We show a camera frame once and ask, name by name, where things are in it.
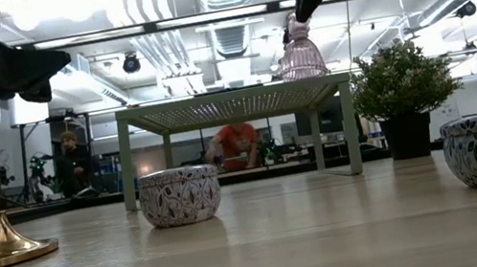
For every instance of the green artificial bush plant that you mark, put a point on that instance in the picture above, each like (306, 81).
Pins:
(400, 82)

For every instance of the person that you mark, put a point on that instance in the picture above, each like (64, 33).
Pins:
(74, 166)
(237, 141)

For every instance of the pale green perforated shelf riser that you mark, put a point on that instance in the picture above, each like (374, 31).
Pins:
(232, 98)

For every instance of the black ceiling spot lamp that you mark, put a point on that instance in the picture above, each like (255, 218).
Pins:
(286, 38)
(131, 64)
(466, 9)

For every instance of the ceiling light track bar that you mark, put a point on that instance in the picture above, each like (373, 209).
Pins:
(209, 17)

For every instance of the purple floral candle tin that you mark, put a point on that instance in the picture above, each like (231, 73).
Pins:
(181, 196)

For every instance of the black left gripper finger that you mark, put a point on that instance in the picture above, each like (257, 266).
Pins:
(41, 94)
(28, 67)

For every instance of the white background cabinet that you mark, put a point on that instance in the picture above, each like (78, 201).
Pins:
(462, 108)

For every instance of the pink ribbed glass candle holder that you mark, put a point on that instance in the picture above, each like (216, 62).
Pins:
(303, 62)

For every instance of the black plant pot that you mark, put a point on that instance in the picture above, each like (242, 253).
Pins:
(406, 137)

